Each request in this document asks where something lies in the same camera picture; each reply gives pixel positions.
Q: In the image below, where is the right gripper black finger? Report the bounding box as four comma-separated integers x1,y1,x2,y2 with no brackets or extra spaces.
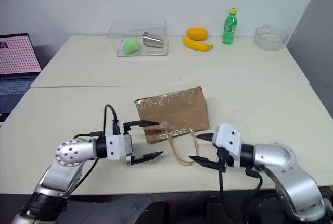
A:
195,132,215,143
188,155,221,170

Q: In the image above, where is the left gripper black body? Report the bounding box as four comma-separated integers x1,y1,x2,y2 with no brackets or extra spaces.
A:
122,134,134,167

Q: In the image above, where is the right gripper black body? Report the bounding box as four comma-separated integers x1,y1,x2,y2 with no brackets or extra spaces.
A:
215,147,235,173

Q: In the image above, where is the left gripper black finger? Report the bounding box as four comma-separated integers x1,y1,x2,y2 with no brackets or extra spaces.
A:
123,120,160,134
130,151,164,166

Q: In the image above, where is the brown paper bag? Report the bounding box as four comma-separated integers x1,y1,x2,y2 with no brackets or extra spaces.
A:
133,85,211,167

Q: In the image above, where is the green ball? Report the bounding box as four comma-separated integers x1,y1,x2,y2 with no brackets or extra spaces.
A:
122,38,140,55

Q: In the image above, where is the shiny metal cup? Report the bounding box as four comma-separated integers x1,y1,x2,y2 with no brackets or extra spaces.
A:
142,32,164,49

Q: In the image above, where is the clear plastic box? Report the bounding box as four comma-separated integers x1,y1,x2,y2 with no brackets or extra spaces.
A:
106,19,169,57

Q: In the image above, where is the yellow banana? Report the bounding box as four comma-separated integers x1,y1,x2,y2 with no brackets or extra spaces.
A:
182,36,214,52

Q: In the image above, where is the yellow orange mango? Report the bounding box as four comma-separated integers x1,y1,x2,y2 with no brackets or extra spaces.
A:
186,27,208,41

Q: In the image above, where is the green plastic bottle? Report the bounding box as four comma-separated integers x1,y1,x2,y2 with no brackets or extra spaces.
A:
222,8,238,45

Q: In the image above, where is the clear glass bowl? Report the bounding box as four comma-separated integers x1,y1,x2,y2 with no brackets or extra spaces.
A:
254,23,289,51

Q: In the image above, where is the open laptop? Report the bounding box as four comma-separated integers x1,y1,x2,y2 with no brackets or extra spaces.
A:
0,33,43,123

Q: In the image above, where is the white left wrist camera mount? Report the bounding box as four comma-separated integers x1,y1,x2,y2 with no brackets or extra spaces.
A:
105,134,125,161

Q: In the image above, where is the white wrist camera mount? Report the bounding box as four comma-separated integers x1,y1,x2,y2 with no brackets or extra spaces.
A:
105,134,125,161
211,123,243,161

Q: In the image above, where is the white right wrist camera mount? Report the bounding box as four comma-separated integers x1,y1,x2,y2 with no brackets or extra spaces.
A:
211,123,243,161

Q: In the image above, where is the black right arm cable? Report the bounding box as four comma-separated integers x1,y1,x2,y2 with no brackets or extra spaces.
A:
217,167,264,199

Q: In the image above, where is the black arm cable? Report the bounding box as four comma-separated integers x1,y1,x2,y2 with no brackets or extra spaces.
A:
66,104,120,199
217,167,264,199

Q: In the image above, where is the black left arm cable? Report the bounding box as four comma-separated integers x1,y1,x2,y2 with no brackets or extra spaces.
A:
66,104,120,199

